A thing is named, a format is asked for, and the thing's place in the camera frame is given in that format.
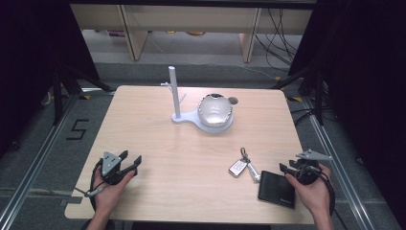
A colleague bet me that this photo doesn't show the aluminium floor rail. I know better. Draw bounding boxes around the aluminium floor rail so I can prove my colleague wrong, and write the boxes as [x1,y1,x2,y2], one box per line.
[0,92,79,230]
[302,95,377,230]

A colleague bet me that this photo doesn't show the person's left hand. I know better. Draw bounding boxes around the person's left hand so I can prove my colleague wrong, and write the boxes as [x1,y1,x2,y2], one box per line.
[92,171,136,219]

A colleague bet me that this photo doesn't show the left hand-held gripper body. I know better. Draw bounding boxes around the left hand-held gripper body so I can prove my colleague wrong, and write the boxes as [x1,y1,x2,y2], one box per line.
[100,150,139,186]

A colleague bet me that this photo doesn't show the black metal stand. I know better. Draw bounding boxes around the black metal stand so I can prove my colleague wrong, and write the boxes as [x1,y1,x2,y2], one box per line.
[52,61,117,127]
[270,61,327,127]

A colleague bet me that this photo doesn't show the white key stand with pole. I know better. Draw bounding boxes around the white key stand with pole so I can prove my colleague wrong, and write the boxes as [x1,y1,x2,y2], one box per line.
[160,65,235,135]

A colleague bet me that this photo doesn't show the person's right hand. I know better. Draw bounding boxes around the person's right hand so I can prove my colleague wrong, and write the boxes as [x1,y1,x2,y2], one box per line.
[284,163,333,219]

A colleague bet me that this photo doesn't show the beige wooden desk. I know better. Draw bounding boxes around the beige wooden desk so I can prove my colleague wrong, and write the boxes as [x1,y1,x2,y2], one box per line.
[70,3,314,64]

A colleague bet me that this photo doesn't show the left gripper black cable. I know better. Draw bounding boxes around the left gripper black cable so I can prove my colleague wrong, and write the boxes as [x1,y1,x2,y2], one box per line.
[74,158,108,213]

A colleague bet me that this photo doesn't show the black curtain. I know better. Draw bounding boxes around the black curtain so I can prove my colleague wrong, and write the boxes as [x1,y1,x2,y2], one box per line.
[0,0,101,159]
[287,0,406,221]

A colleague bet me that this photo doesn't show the car key bunch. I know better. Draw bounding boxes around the car key bunch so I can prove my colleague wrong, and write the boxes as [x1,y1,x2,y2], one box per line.
[228,147,262,184]

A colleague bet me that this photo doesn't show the white round bowl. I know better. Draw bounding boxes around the white round bowl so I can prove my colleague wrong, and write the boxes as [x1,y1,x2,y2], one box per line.
[196,93,234,128]

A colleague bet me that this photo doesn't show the black leather wallet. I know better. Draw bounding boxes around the black leather wallet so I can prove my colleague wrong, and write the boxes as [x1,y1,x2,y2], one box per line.
[257,170,297,210]

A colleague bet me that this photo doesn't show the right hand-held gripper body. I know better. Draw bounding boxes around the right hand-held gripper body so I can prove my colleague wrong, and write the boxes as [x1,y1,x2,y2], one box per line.
[288,149,333,186]

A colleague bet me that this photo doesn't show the black hanging cables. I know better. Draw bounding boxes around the black hanging cables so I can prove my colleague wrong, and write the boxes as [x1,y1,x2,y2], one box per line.
[254,8,304,72]

